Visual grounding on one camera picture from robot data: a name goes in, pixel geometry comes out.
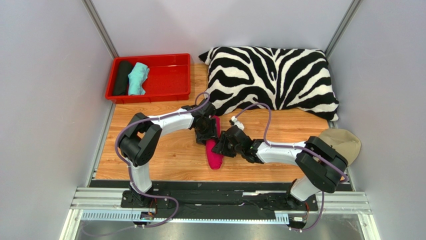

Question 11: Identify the rolled black t shirt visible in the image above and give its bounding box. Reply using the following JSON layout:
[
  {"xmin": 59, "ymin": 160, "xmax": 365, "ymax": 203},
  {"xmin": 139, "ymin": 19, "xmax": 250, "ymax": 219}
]
[{"xmin": 112, "ymin": 60, "xmax": 133, "ymax": 96}]

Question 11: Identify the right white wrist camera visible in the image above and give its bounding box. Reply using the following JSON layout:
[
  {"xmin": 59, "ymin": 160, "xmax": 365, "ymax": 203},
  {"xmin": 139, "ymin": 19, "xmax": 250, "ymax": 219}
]
[{"xmin": 229, "ymin": 116, "xmax": 245, "ymax": 131}]

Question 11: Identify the red plastic tray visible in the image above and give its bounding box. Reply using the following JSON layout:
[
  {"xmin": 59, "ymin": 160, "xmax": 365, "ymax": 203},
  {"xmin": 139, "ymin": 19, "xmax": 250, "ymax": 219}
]
[{"xmin": 105, "ymin": 53, "xmax": 192, "ymax": 104}]

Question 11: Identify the beige baseball cap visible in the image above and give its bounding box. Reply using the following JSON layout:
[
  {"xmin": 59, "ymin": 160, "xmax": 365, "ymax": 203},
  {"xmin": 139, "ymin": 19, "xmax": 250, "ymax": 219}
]
[{"xmin": 318, "ymin": 128, "xmax": 362, "ymax": 166}]

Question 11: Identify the magenta t shirt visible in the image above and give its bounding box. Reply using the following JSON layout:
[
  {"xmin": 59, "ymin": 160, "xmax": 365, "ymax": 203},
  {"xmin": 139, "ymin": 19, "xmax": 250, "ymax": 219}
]
[{"xmin": 205, "ymin": 115, "xmax": 224, "ymax": 170}]

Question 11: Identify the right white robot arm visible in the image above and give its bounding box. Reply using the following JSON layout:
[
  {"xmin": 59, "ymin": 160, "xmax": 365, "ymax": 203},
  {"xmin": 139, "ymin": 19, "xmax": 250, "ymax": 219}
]
[{"xmin": 211, "ymin": 125, "xmax": 349, "ymax": 202}]

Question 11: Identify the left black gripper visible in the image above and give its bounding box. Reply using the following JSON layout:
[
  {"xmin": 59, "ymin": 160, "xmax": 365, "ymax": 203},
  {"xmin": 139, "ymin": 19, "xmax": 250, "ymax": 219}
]
[{"xmin": 194, "ymin": 117, "xmax": 219, "ymax": 147}]

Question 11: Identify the zebra print pillow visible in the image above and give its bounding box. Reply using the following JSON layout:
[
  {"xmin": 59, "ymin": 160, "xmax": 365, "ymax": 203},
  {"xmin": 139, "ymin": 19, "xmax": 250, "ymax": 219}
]
[{"xmin": 199, "ymin": 46, "xmax": 339, "ymax": 122}]

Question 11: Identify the aluminium frame rail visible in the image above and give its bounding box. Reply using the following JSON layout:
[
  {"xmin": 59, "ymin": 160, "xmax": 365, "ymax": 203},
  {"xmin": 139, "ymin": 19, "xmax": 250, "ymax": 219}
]
[{"xmin": 60, "ymin": 187, "xmax": 380, "ymax": 240}]

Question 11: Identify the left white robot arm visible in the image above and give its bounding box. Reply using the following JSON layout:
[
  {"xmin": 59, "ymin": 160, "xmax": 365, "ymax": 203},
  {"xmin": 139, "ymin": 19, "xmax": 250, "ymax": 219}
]
[{"xmin": 114, "ymin": 99, "xmax": 220, "ymax": 198}]

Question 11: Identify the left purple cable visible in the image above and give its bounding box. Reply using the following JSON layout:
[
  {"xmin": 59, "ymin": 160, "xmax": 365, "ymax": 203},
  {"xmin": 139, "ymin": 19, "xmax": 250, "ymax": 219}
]
[{"xmin": 114, "ymin": 91, "xmax": 211, "ymax": 234}]

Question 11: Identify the rolled teal t shirt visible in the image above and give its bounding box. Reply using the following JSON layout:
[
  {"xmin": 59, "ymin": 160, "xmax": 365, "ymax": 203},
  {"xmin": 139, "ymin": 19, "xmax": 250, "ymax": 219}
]
[{"xmin": 127, "ymin": 62, "xmax": 150, "ymax": 96}]

